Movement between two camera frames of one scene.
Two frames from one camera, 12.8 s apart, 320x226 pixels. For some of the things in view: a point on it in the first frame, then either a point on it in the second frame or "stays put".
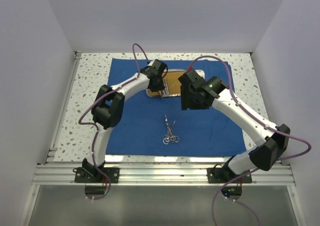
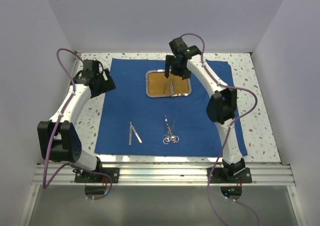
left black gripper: [160, 87] -> [108, 84]
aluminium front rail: [159, 174] stays put
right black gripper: [187, 103] -> [185, 73]
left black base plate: [89, 174] stays put
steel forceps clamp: [174, 139] stays put
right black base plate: [222, 175] stays put
